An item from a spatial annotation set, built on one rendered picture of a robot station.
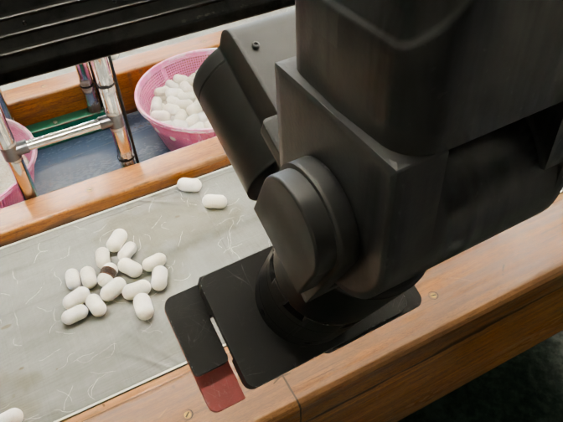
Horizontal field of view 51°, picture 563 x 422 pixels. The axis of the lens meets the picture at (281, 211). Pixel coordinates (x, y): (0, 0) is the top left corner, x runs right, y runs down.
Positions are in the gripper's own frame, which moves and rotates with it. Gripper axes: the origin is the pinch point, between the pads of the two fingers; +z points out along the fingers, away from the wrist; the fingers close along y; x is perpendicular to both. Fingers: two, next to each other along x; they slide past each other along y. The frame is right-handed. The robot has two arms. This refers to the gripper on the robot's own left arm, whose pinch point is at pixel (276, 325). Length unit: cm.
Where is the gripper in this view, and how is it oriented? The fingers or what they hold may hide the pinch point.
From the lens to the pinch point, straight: 41.8
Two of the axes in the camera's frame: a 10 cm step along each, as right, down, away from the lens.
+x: 4.5, 8.5, -2.6
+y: -8.7, 3.7, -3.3
